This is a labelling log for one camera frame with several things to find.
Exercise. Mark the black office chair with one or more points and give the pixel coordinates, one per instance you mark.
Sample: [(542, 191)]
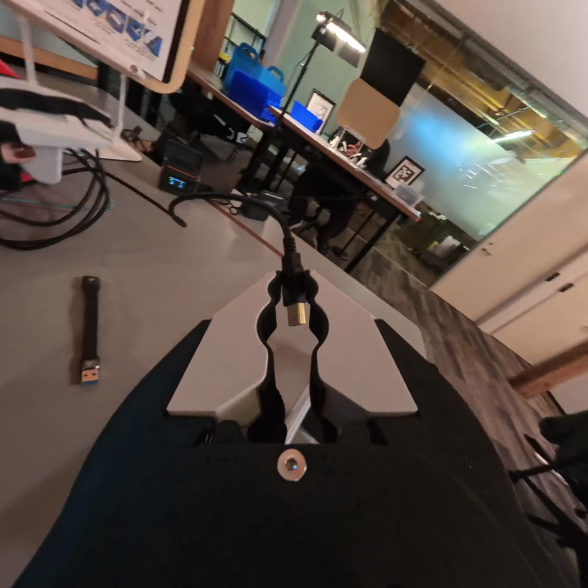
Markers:
[(565, 436)]

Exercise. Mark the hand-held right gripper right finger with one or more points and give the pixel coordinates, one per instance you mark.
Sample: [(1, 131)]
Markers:
[(367, 367)]

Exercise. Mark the small blue bin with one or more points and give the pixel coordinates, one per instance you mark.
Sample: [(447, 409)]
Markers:
[(307, 117)]

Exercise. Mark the blue storage tote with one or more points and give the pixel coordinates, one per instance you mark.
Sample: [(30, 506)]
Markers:
[(250, 82)]

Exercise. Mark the white door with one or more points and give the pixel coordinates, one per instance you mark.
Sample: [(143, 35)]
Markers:
[(528, 229), (551, 330)]

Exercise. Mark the glass office partition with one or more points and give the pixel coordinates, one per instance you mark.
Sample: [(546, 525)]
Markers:
[(459, 138)]

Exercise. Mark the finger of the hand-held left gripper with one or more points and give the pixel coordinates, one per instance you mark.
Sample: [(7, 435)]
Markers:
[(41, 87), (69, 133)]

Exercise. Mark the wooden post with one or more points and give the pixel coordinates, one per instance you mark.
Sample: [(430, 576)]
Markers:
[(551, 367)]

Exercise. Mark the instruction board on white stand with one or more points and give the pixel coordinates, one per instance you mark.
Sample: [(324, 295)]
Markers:
[(115, 27)]

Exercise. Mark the white framed picture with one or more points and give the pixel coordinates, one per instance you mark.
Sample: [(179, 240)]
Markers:
[(320, 109)]

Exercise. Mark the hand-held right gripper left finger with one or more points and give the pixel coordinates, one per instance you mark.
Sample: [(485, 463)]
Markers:
[(216, 367)]

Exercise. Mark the wooden desk with black legs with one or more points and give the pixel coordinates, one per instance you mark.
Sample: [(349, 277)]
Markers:
[(216, 85), (344, 167)]

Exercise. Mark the studio light on stand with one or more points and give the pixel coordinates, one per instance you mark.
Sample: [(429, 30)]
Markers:
[(340, 36)]

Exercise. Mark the framed tag sign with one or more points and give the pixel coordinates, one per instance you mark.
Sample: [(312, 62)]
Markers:
[(404, 172)]

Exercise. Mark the small clear box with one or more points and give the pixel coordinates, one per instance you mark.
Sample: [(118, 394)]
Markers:
[(409, 194)]

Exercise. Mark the wooden board on white arm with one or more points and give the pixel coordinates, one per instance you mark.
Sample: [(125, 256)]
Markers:
[(367, 112)]

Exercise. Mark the person's left hand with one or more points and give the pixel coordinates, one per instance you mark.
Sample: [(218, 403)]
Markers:
[(18, 151)]

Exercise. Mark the black device with display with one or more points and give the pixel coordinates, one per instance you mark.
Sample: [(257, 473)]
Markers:
[(179, 160)]

